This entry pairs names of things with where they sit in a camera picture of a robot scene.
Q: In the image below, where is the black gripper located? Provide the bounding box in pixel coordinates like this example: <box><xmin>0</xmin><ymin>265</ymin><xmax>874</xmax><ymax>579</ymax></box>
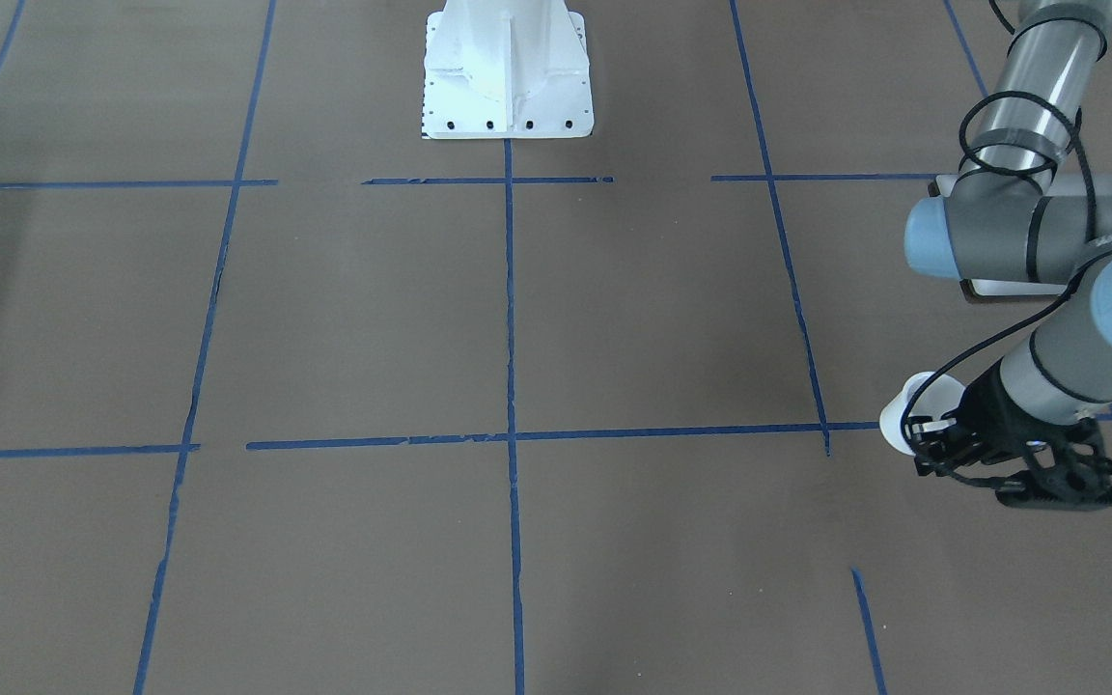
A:
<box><xmin>903</xmin><ymin>363</ymin><xmax>1049</xmax><ymax>484</ymax></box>

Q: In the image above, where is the white plastic cup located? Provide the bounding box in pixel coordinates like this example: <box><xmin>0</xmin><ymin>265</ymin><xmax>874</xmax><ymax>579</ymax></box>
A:
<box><xmin>878</xmin><ymin>373</ymin><xmax>966</xmax><ymax>457</ymax></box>

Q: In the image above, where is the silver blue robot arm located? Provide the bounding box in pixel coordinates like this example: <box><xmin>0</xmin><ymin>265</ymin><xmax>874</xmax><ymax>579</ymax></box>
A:
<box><xmin>892</xmin><ymin>1</ymin><xmax>1112</xmax><ymax>500</ymax></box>

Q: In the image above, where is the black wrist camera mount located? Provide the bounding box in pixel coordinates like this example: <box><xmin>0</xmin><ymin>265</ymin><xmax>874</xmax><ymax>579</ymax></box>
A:
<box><xmin>994</xmin><ymin>417</ymin><xmax>1112</xmax><ymax>512</ymax></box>

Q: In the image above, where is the white pedestal column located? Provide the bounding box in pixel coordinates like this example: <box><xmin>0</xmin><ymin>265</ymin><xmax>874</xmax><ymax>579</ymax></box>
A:
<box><xmin>420</xmin><ymin>1</ymin><xmax>596</xmax><ymax>140</ymax></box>

